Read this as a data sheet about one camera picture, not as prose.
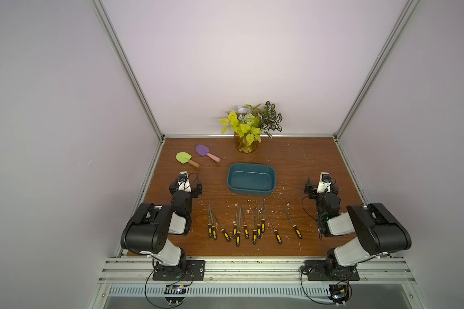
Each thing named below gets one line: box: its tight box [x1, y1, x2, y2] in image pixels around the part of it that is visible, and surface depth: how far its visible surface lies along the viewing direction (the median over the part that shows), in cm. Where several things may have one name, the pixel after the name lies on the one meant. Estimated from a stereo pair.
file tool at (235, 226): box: [232, 204, 239, 239], surface depth 85 cm
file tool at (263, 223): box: [261, 206, 266, 234], surface depth 85 cm
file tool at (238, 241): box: [235, 207, 242, 247], surface depth 83 cm
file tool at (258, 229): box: [257, 209, 261, 239], surface depth 84 cm
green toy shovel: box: [175, 151, 200, 169], surface depth 112 cm
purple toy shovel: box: [195, 144, 222, 163], surface depth 116 cm
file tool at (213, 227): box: [208, 204, 218, 241], surface depth 84 cm
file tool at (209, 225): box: [207, 204, 213, 239], surface depth 85 cm
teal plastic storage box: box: [226, 162, 276, 196], surface depth 100 cm
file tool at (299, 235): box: [282, 206, 303, 240], surface depth 83 cm
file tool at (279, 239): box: [265, 209, 283, 245], surface depth 82 cm
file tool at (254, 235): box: [251, 215, 258, 245], surface depth 83 cm
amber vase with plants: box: [218, 100, 283, 154], surface depth 99 cm
